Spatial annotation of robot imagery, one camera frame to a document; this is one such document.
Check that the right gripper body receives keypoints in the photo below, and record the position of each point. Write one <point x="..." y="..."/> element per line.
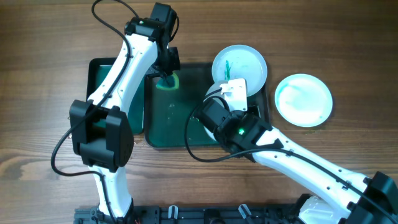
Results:
<point x="254" y="109"/>

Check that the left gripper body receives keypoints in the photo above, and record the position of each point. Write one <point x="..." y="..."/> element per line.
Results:
<point x="166" y="60"/>

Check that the green yellow sponge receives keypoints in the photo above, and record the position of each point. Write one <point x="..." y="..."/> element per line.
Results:
<point x="170" y="82"/>

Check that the white plate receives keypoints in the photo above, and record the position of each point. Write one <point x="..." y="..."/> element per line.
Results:
<point x="241" y="61"/>
<point x="303" y="100"/>
<point x="211" y="93"/>

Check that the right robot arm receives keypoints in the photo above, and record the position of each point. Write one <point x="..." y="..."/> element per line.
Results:
<point x="339" y="195"/>

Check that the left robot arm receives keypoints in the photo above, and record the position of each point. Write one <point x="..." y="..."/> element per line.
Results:
<point x="101" y="132"/>

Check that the large dark serving tray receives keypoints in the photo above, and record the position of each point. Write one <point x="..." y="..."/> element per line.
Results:
<point x="166" y="111"/>

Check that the small black water tray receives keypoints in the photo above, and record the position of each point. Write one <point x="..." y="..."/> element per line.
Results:
<point x="97" y="72"/>

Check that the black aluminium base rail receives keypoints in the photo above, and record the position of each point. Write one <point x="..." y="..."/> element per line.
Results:
<point x="242" y="214"/>

